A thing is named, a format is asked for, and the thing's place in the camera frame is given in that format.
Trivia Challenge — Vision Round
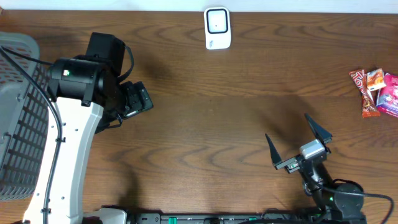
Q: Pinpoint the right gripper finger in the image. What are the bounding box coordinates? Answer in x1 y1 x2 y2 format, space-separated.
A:
265 134 282 166
304 113 332 144

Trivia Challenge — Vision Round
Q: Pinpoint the orange chocolate bar wrapper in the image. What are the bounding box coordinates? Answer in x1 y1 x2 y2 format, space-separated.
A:
349 70 381 118

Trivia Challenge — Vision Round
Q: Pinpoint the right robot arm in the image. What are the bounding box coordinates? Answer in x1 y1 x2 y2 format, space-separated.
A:
266 114 366 223

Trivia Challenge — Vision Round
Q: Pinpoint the white barcode scanner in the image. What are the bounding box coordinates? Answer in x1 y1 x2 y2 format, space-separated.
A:
203 7 232 50

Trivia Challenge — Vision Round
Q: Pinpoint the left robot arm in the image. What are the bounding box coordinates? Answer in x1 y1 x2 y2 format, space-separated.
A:
22 32 153 223

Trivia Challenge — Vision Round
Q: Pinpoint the orange Kleenex tissue pack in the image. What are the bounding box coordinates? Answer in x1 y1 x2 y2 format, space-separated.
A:
366 68 386 91

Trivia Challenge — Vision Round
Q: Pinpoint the purple snack packet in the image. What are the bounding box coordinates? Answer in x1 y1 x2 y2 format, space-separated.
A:
376 73 398 117

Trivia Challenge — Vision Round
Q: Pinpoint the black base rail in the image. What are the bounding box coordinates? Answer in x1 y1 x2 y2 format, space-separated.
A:
129 210 367 224

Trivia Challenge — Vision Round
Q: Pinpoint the grey plastic mesh basket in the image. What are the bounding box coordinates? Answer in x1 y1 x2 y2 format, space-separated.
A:
1 32 49 201

